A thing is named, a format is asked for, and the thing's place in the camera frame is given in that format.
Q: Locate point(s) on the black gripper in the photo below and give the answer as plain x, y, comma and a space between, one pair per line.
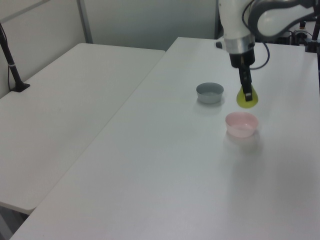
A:
236, 60

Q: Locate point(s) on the green pear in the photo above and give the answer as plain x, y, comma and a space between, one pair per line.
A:
241, 101

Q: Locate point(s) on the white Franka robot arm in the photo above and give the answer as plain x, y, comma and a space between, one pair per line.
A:
232, 20

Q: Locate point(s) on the grey bowl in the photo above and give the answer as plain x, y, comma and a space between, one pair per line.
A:
208, 98

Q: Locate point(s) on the pink bowl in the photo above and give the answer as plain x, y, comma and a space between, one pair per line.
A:
241, 131

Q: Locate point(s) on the background lab equipment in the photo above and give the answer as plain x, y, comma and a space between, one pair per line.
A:
296, 35

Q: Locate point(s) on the white side table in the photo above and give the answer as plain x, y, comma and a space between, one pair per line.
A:
62, 112

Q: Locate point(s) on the black camera pole with base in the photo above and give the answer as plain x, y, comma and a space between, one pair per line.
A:
12, 67
312, 46

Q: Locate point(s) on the grey metal frame post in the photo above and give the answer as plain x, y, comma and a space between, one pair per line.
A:
85, 22

